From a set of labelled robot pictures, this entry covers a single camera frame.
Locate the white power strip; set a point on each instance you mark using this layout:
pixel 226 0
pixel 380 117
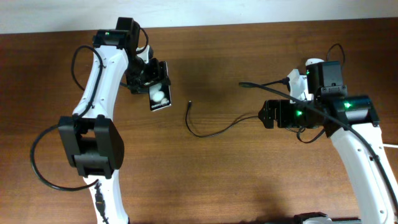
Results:
pixel 311 61

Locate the black smartphone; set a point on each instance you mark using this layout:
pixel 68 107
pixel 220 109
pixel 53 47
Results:
pixel 159 97

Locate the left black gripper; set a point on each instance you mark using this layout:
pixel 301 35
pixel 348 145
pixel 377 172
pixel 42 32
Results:
pixel 158 74

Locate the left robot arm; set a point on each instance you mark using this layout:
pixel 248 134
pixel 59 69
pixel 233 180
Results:
pixel 90 139

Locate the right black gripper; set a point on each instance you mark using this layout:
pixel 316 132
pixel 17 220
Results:
pixel 282 106

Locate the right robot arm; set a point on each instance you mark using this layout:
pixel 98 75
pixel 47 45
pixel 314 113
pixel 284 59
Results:
pixel 319 98

